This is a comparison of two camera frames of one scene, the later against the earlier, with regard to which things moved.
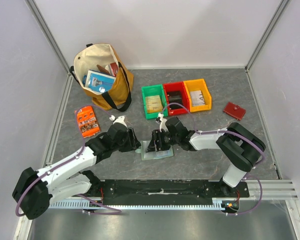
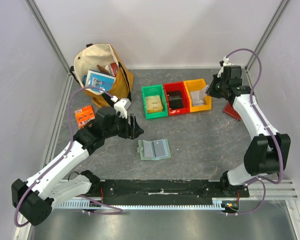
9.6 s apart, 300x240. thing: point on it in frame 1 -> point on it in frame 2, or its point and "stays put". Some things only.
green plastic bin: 154,101 stays put
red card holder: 237,112 stays put
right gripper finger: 162,147 -> 211,85
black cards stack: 174,96 stays put
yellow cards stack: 154,104 stays put
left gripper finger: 137,144 -> 132,131
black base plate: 164,191 stays put
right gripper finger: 151,147 -> 207,91
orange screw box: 87,121 stays put
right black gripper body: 157,140 -> 213,88
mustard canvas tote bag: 88,58 stays put
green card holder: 146,155 stays put
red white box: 112,68 stays put
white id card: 165,153 -> 202,92
